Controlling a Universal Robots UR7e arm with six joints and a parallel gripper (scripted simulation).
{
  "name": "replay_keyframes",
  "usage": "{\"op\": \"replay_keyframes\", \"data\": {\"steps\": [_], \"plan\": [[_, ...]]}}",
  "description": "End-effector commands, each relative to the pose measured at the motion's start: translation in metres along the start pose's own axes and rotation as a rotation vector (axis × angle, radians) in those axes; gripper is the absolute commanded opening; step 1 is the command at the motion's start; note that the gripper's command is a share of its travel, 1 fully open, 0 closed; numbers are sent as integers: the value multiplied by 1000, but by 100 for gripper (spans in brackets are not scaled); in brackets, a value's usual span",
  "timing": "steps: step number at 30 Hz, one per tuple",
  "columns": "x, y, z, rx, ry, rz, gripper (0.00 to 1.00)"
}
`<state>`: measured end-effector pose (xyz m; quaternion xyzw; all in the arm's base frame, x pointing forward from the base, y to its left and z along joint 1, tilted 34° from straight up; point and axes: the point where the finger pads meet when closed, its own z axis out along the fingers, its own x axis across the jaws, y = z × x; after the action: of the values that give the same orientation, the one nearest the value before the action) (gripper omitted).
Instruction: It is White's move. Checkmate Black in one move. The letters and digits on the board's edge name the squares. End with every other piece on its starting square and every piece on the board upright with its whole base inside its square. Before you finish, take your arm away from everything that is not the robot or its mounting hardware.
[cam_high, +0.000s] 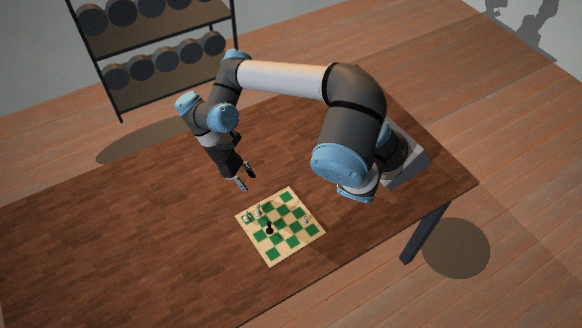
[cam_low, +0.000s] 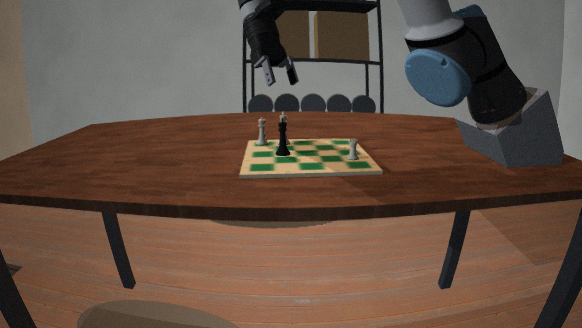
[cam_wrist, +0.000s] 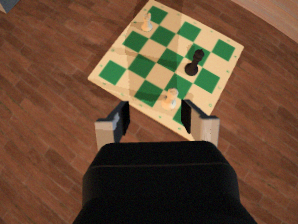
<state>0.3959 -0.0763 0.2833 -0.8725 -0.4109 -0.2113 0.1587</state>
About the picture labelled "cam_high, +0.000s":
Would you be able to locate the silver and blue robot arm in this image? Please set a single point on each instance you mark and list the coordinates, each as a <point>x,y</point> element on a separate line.
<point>349,133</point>

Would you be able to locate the green and cream chessboard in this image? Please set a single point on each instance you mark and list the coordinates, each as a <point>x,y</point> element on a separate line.
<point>285,210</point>

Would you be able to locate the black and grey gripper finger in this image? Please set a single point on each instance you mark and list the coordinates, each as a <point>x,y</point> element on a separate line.
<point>239,183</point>
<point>248,169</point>

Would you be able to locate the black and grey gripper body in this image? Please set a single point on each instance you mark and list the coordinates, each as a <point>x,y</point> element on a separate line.
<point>223,153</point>

